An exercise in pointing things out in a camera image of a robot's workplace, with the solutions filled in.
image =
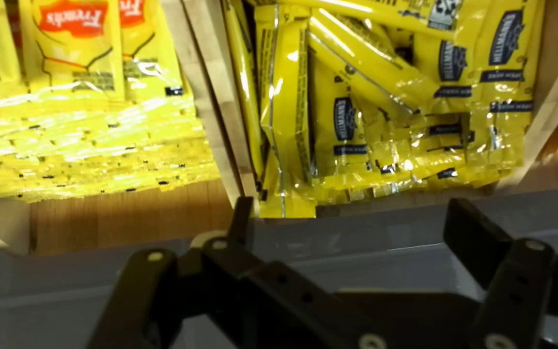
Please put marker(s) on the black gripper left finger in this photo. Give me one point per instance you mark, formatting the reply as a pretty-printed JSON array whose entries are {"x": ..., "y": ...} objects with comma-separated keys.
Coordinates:
[{"x": 257, "y": 305}]

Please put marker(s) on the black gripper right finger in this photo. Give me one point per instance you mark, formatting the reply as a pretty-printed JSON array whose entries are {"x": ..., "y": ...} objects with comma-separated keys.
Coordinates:
[{"x": 520, "y": 280}]

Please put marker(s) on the small yellow sachet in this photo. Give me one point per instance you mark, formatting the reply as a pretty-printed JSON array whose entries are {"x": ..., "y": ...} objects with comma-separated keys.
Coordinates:
[{"x": 282, "y": 35}]

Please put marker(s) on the wooden condiment rack organizer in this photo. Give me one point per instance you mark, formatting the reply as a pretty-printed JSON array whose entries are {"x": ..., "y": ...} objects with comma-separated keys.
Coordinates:
[{"x": 204, "y": 53}]

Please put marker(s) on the yellow sachets middle bin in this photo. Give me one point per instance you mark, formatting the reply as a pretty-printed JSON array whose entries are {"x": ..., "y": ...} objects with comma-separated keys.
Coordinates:
[{"x": 404, "y": 93}]

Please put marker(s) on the yellow mustard sachets right bin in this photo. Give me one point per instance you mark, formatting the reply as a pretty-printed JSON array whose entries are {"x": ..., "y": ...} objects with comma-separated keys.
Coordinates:
[{"x": 94, "y": 101}]

